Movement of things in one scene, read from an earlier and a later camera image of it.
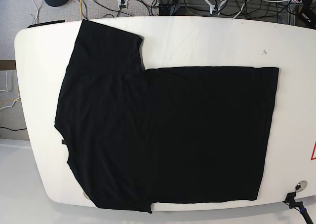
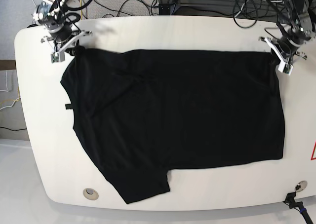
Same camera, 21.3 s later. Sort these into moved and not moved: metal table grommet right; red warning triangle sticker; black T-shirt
Moved: black T-shirt
Not moved: metal table grommet right; red warning triangle sticker
